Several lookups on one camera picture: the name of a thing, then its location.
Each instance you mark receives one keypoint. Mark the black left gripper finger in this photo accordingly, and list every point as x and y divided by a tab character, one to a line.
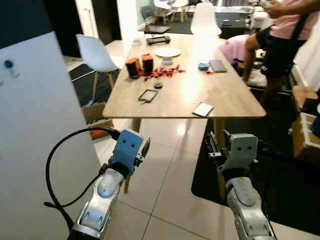
146	148

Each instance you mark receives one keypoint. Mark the dark office chair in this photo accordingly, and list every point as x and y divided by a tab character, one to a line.
152	25

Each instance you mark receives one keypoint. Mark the white tablet black frame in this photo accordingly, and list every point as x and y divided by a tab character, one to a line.
203	109

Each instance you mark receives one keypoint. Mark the white tape roll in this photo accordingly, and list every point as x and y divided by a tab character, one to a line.
137	42

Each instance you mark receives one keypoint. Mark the large black rug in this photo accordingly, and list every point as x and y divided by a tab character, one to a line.
290	200

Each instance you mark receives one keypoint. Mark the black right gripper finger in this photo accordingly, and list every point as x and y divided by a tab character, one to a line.
226	139
213	147

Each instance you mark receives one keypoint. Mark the wooden dining table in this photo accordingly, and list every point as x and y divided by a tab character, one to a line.
200	95

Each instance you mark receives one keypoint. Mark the person in black shorts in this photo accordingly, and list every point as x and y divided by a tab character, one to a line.
280	50

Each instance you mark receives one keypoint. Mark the small blue round object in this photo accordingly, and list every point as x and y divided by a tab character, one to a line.
203	66

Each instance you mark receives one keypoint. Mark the white patterned plate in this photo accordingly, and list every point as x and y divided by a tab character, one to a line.
167	52

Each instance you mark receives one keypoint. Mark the grey smartphone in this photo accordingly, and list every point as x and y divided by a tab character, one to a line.
218	66

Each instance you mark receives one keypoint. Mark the crouching person in pink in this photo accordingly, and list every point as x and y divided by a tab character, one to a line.
232	50

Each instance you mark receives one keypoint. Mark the grey round bowl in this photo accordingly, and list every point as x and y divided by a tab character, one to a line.
167	61

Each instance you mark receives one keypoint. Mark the pile of red wrapped candies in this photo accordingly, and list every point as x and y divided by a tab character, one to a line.
165	72

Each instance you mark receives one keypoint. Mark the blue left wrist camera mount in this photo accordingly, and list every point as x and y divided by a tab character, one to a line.
125	147

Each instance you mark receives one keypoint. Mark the white shell chair wooden legs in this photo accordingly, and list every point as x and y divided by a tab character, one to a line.
95	55
205	22

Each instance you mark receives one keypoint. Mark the open cardboard box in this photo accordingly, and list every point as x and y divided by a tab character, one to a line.
97	117

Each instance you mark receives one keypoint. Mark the small black rug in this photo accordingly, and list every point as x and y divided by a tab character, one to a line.
82	87

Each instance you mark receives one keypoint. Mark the white background machine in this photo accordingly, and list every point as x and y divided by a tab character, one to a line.
260	20

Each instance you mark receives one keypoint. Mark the blue knob metal wall hook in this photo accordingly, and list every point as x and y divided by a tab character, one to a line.
8	64

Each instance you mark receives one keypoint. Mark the black flat device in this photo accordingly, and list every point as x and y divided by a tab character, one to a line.
158	40

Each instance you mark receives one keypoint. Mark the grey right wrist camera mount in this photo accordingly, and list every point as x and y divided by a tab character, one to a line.
242	150

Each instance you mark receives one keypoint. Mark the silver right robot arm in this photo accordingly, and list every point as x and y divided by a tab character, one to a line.
245	200

